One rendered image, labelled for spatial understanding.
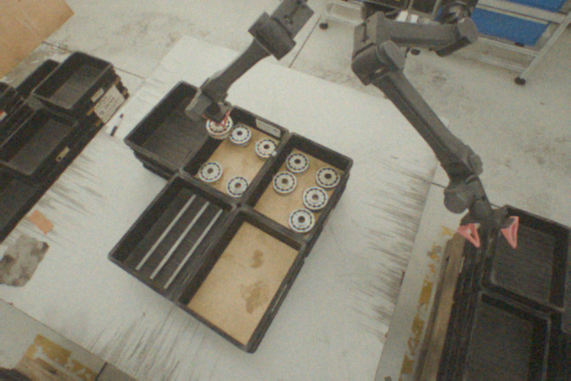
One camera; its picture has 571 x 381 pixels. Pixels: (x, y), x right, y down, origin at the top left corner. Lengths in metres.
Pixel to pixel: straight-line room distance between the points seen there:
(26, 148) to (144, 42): 1.43
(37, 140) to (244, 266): 1.70
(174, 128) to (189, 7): 2.21
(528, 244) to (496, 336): 0.45
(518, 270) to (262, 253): 1.19
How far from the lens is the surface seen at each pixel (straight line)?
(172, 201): 1.57
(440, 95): 3.10
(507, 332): 2.05
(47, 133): 2.69
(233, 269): 1.42
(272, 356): 1.49
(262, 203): 1.49
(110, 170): 1.92
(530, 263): 2.06
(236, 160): 1.60
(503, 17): 3.11
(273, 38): 0.92
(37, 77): 3.15
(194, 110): 1.24
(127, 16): 3.92
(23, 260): 1.90
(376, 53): 0.87
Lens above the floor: 2.19
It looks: 60 degrees down
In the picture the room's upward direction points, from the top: 2 degrees counter-clockwise
